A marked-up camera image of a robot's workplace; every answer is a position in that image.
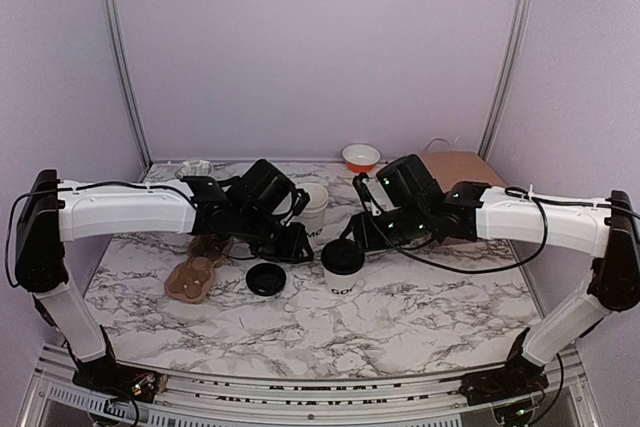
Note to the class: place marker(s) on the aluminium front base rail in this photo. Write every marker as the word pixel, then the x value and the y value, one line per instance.
pixel 161 397

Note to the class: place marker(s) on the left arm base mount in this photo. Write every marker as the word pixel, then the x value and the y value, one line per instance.
pixel 108 376

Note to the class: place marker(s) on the white container with sachets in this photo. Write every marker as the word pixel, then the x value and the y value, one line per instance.
pixel 193 168

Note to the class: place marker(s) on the white paper cup with print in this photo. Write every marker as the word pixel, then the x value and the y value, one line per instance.
pixel 341 283

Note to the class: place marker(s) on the left aluminium frame post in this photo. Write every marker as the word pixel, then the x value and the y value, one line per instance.
pixel 117 45

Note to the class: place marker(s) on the right aluminium frame post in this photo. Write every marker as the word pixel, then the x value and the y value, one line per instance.
pixel 515 41

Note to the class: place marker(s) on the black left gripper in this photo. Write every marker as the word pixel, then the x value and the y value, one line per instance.
pixel 292 252

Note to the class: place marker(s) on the aluminium frame post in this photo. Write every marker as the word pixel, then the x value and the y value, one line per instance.
pixel 117 45
pixel 515 41

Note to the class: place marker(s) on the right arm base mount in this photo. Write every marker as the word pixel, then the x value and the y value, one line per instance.
pixel 508 381

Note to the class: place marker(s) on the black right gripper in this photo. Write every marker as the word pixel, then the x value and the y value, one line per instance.
pixel 366 235

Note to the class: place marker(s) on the black plastic cup lid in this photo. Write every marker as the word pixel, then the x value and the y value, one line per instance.
pixel 342 257

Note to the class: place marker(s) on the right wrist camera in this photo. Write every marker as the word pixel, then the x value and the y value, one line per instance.
pixel 368 201

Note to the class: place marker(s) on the brown paper takeout bag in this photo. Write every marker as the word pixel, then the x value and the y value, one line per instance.
pixel 448 187

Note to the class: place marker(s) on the brown cardboard cup carrier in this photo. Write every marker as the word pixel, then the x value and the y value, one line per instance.
pixel 191 280

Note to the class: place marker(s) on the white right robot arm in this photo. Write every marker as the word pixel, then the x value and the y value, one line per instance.
pixel 602 228

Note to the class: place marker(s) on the orange white ceramic bowl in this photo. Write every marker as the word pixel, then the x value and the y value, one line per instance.
pixel 360 158

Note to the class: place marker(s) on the stack of white paper cups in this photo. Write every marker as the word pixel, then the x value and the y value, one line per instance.
pixel 313 215

